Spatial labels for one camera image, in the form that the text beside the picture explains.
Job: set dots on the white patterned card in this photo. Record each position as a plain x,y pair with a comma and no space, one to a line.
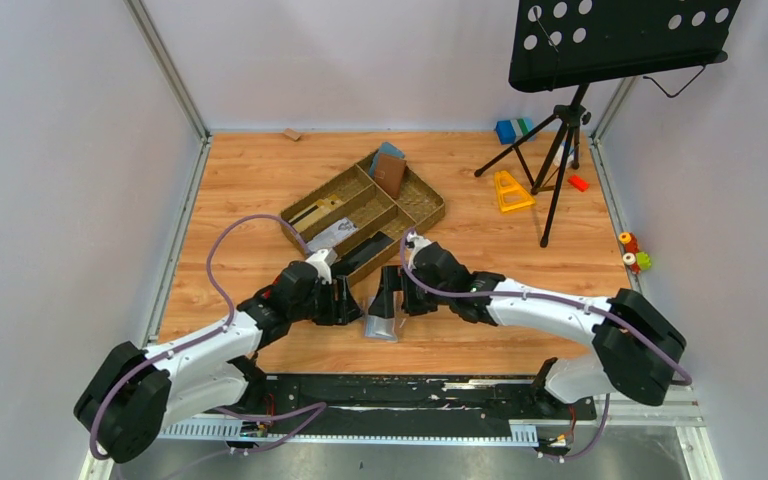
332,235

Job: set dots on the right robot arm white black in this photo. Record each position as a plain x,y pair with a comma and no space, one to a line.
635,350

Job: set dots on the blue card wallet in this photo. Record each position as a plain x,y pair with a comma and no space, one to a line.
386,148

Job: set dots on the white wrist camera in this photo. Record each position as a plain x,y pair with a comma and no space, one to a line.
322,260
416,244

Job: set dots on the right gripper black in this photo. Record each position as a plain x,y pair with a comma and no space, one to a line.
392,280

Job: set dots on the green red toy piece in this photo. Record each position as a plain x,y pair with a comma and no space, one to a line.
637,262

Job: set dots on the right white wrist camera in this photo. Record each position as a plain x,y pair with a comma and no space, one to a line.
416,244

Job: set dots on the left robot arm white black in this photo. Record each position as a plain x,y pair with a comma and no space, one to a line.
138,392

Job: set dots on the small cardboard piece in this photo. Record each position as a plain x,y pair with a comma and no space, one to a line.
292,134

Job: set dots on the brown leather wallet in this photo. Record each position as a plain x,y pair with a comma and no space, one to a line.
389,174

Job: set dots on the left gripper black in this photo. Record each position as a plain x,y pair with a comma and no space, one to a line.
341,311

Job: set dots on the orange red toy piece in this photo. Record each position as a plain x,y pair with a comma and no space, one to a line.
629,242

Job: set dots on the small red block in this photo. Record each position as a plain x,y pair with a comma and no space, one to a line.
578,183

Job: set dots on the aluminium frame rail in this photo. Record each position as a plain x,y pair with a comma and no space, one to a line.
239,428

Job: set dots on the woven olive divided tray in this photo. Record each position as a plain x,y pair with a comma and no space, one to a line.
418,206

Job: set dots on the yellow triangular toy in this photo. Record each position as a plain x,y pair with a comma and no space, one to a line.
511,195

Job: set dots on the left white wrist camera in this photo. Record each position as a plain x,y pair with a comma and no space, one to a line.
322,260

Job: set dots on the pink card holder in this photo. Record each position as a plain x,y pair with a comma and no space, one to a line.
378,328

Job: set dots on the gold card in tray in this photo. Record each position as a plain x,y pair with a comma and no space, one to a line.
314,212

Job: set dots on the black music stand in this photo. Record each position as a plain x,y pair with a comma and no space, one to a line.
560,44

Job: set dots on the black card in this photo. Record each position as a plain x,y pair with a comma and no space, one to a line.
361,254

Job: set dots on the blue green block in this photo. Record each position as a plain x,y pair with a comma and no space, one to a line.
510,131

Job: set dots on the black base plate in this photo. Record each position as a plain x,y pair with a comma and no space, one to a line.
410,405

